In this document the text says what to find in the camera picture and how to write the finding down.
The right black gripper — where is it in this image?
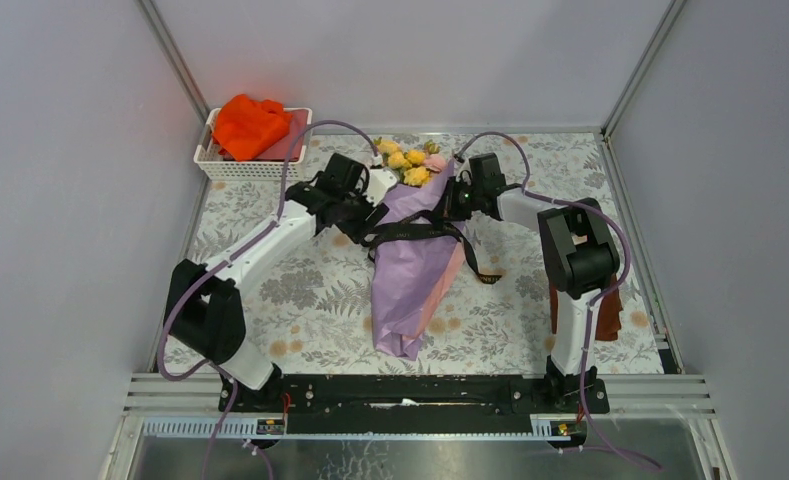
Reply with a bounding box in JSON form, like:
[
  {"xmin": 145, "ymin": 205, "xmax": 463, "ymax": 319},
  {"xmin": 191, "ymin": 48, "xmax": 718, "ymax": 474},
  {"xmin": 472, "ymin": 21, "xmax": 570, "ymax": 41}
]
[{"xmin": 429, "ymin": 177, "xmax": 482, "ymax": 223}]

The black strap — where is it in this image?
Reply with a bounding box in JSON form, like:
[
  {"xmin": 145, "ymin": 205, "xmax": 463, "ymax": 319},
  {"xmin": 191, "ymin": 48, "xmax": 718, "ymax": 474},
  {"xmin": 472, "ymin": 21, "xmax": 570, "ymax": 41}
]
[{"xmin": 360, "ymin": 198, "xmax": 505, "ymax": 286}]

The yellow fake flower bunch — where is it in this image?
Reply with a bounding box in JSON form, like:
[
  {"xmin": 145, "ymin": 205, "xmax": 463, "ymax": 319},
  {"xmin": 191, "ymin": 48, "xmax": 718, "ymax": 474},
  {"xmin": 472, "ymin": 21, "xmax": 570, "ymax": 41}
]
[{"xmin": 374, "ymin": 137, "xmax": 442, "ymax": 188}]

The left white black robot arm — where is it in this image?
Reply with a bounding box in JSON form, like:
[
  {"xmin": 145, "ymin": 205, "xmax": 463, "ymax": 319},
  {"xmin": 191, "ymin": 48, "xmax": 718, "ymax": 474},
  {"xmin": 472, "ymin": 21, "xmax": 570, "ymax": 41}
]
[{"xmin": 163, "ymin": 154, "xmax": 398, "ymax": 411}]

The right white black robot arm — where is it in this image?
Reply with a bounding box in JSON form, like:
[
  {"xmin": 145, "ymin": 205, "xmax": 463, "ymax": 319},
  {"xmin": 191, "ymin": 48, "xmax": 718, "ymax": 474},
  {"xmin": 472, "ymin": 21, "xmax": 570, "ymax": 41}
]
[{"xmin": 437, "ymin": 154, "xmax": 621, "ymax": 412}]

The dark red folded paper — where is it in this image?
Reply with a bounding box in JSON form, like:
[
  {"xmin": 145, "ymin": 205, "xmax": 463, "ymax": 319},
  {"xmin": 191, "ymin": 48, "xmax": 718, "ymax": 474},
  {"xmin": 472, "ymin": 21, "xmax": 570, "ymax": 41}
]
[{"xmin": 256, "ymin": 108, "xmax": 312, "ymax": 162}]

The orange cloth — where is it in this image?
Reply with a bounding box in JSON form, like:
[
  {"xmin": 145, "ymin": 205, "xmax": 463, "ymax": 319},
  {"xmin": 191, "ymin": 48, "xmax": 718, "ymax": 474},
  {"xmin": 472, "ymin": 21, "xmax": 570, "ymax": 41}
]
[{"xmin": 212, "ymin": 94, "xmax": 293, "ymax": 161}]

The white plastic basket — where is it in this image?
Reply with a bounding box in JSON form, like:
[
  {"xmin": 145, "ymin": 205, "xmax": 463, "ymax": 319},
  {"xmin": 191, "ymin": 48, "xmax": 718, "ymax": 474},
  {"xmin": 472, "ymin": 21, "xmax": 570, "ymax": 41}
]
[{"xmin": 193, "ymin": 107, "xmax": 313, "ymax": 181}]

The brown leather pad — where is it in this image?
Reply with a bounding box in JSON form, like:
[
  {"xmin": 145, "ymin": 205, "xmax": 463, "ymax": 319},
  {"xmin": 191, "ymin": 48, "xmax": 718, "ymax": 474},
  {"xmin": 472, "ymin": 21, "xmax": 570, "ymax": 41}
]
[{"xmin": 549, "ymin": 283, "xmax": 623, "ymax": 342}]

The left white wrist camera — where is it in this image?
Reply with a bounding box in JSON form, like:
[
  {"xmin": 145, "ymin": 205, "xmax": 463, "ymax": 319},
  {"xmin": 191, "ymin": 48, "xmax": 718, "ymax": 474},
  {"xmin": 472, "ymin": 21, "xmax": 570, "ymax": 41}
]
[{"xmin": 364, "ymin": 167, "xmax": 399, "ymax": 205}]

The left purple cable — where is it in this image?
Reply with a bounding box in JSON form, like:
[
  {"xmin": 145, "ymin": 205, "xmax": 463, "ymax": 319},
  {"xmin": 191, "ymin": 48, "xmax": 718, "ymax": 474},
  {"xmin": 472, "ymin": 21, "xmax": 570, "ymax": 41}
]
[{"xmin": 156, "ymin": 119, "xmax": 383, "ymax": 480}]

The purple cable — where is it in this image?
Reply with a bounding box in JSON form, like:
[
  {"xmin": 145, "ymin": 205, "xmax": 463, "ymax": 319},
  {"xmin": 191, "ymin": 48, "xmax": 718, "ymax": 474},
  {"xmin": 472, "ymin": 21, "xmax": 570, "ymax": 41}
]
[
  {"xmin": 156, "ymin": 119, "xmax": 383, "ymax": 480},
  {"xmin": 453, "ymin": 131, "xmax": 664, "ymax": 480}
]

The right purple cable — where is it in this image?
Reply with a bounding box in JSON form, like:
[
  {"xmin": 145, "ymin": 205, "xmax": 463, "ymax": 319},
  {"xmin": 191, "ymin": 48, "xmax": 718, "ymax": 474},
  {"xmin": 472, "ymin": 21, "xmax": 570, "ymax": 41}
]
[{"xmin": 453, "ymin": 131, "xmax": 664, "ymax": 480}]

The black mounting base rail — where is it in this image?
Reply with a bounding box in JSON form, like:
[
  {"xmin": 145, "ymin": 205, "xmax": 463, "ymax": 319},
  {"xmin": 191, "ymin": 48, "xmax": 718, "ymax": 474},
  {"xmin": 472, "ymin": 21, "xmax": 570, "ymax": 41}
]
[{"xmin": 218, "ymin": 374, "xmax": 610, "ymax": 435}]

